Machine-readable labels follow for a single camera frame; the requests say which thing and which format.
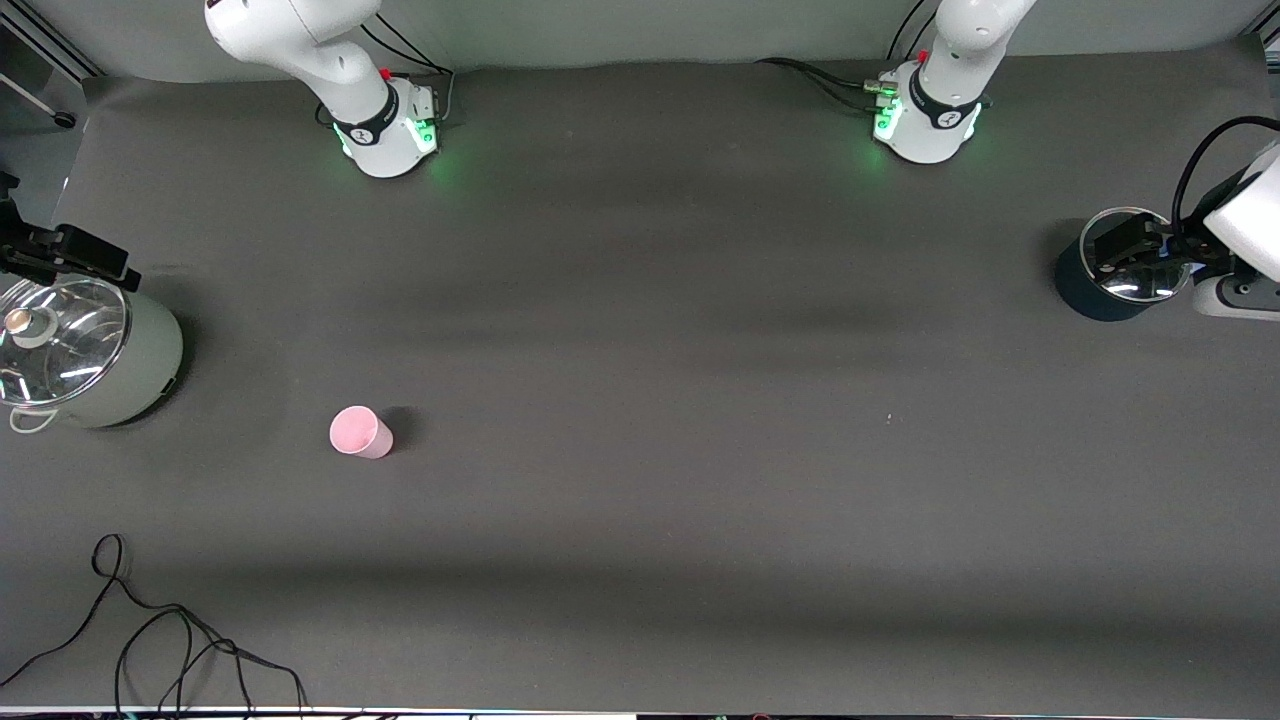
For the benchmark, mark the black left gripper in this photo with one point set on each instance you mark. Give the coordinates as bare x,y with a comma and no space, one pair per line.
1178,246

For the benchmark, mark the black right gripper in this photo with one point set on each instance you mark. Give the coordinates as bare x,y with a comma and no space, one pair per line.
22,248

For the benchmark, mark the pink plastic cup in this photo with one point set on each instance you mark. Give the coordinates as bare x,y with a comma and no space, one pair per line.
355,430

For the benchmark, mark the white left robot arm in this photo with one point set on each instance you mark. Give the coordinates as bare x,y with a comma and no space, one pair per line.
940,110

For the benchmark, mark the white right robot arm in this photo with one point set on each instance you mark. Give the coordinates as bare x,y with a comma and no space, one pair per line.
350,70

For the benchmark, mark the glass lid with blue knob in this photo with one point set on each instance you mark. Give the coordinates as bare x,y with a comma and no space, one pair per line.
1140,290

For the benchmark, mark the dark blue saucepan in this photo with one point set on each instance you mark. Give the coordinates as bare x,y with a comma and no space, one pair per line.
1085,300

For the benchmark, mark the glass lid with beige knob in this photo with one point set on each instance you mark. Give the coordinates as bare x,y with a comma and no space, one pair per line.
70,345

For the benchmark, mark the pale green cooking pot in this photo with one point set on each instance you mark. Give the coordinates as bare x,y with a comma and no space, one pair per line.
135,370

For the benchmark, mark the stand leg with black caster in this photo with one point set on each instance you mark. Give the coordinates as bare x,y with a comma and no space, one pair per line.
64,120

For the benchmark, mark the dark grey table cloth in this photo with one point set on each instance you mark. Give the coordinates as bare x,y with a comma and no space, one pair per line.
640,500

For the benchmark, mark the dark metal frame rail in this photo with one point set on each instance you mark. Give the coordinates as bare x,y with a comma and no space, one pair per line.
70,58

